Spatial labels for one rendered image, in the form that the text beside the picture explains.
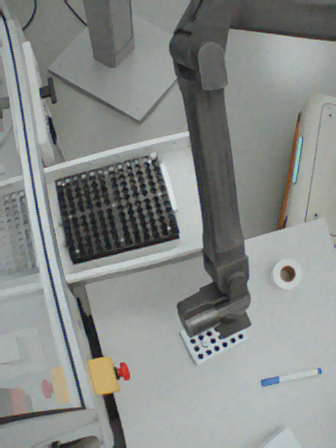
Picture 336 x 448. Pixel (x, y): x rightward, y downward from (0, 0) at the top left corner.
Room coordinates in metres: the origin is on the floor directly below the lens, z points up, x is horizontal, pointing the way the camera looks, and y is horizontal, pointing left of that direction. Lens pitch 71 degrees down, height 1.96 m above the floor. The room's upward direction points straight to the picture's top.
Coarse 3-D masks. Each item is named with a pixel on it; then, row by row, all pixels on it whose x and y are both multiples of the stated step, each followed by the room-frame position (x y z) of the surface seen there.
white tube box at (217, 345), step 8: (184, 336) 0.14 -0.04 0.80; (200, 336) 0.14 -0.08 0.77; (208, 336) 0.14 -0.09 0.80; (216, 336) 0.14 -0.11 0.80; (232, 336) 0.13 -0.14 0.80; (240, 336) 0.14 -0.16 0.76; (192, 344) 0.12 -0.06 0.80; (200, 344) 0.12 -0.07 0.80; (216, 344) 0.12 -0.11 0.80; (224, 344) 0.12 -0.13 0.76; (232, 344) 0.12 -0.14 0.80; (192, 352) 0.10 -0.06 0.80; (200, 352) 0.10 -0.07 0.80; (208, 352) 0.10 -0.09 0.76; (216, 352) 0.10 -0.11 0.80; (200, 360) 0.08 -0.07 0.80
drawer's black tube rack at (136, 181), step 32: (128, 160) 0.49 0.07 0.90; (64, 192) 0.42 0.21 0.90; (96, 192) 0.43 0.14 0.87; (128, 192) 0.42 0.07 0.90; (160, 192) 0.42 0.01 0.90; (64, 224) 0.35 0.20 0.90; (96, 224) 0.35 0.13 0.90; (128, 224) 0.35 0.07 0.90; (160, 224) 0.35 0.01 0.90; (96, 256) 0.29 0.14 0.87
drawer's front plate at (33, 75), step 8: (24, 48) 0.78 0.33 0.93; (24, 56) 0.76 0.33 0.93; (32, 56) 0.76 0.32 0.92; (32, 64) 0.73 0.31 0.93; (32, 72) 0.71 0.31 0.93; (32, 80) 0.69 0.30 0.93; (40, 80) 0.75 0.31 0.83; (32, 88) 0.67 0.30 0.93; (32, 96) 0.64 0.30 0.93; (40, 104) 0.62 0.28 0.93; (40, 112) 0.60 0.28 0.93; (40, 120) 0.58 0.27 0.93; (40, 128) 0.56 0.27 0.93; (48, 128) 0.61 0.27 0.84; (40, 136) 0.54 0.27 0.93; (48, 136) 0.56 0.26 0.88; (40, 144) 0.52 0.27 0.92; (48, 144) 0.53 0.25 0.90; (48, 152) 0.52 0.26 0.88; (48, 160) 0.52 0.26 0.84
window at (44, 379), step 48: (0, 48) 0.63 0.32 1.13; (0, 96) 0.47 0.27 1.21; (0, 144) 0.35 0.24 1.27; (0, 192) 0.26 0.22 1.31; (0, 240) 0.18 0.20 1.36; (0, 288) 0.11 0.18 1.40; (48, 288) 0.19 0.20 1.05; (0, 336) 0.06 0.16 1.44; (48, 336) 0.09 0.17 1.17; (0, 384) 0.01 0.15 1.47; (48, 384) 0.01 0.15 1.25
